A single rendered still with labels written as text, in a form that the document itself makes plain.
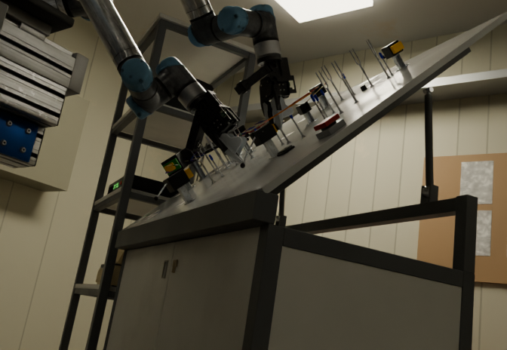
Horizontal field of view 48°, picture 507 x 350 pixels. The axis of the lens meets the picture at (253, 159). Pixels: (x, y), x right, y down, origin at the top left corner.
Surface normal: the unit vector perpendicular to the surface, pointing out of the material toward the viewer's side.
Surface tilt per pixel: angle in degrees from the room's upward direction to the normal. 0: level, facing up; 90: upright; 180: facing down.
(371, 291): 90
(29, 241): 90
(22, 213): 90
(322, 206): 90
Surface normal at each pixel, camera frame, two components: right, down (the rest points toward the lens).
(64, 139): 0.79, -0.05
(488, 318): -0.58, -0.31
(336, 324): 0.45, -0.18
